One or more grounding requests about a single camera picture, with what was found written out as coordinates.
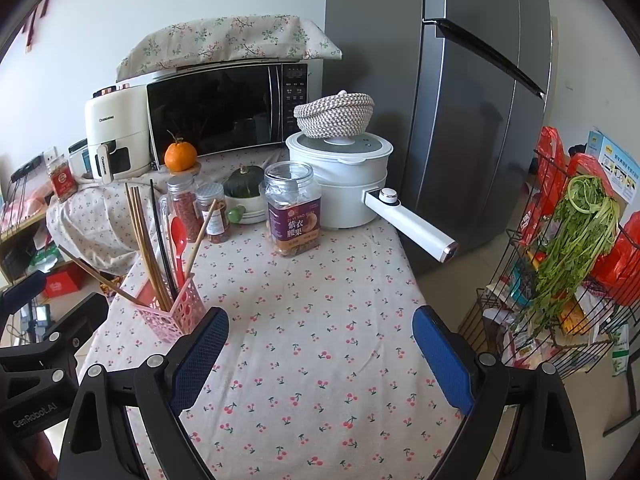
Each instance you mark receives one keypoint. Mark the pink plastic utensil holder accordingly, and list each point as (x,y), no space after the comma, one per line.
(175,310)

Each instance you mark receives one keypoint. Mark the red plastic spoon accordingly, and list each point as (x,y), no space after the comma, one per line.
(177,232)

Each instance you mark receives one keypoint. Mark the large clear jar purple label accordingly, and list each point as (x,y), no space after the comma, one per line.
(292,220)

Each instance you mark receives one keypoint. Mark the clear container with dark lid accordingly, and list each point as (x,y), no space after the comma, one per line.
(79,157)

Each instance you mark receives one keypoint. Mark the grey refrigerator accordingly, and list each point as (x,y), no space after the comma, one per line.
(450,135)

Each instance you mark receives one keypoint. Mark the tall jar with silver lid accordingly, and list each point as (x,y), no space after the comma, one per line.
(185,205)

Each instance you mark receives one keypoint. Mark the orange mandarin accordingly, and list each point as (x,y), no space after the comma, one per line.
(180,156)

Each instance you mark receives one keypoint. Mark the red plastic bag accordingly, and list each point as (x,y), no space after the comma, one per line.
(547,180)
(620,265)

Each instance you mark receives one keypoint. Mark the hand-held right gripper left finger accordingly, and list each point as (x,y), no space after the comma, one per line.
(200,355)

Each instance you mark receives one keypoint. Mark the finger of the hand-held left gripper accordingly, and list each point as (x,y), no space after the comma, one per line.
(75,320)
(25,290)

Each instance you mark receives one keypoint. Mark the bunch of leafy greens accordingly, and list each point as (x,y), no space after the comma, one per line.
(575,240)

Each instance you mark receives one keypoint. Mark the dark green pumpkin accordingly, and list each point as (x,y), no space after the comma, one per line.
(242,185)

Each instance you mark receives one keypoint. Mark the white electric cooking pot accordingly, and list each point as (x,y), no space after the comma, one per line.
(345,180)

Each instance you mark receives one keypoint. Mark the person's left hand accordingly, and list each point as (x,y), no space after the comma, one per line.
(40,452)

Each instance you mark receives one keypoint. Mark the white wall socket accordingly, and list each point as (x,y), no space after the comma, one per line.
(50,154)

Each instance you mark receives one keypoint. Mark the black chopstick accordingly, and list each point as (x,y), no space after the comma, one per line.
(167,255)
(161,235)

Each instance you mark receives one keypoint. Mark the black microwave oven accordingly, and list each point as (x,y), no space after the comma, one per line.
(210,105)

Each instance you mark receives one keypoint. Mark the jar with red label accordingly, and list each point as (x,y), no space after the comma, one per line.
(62,182)

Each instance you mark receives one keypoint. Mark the red box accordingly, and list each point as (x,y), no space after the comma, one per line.
(62,282)

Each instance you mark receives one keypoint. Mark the round wooden coaster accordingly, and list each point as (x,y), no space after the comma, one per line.
(196,167)

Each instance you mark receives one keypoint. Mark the floral cloth cover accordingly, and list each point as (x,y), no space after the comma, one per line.
(225,40)

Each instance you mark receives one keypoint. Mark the pink cloth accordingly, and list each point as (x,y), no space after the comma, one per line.
(25,207)

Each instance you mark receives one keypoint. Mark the black power strip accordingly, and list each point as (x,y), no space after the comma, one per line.
(25,169)

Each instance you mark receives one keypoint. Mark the short jar with silver lid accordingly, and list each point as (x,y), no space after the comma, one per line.
(215,215)

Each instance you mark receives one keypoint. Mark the cream air fryer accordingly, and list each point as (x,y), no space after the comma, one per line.
(115,120)

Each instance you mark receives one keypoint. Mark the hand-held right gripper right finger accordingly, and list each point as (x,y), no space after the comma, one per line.
(442,360)

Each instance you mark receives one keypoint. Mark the blue and white box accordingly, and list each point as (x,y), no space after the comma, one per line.
(617,170)

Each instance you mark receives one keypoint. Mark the cherry print tablecloth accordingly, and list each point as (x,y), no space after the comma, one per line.
(310,335)

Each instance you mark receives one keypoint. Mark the brown wooden chopstick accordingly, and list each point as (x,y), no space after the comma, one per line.
(147,245)
(100,275)
(142,245)
(152,245)

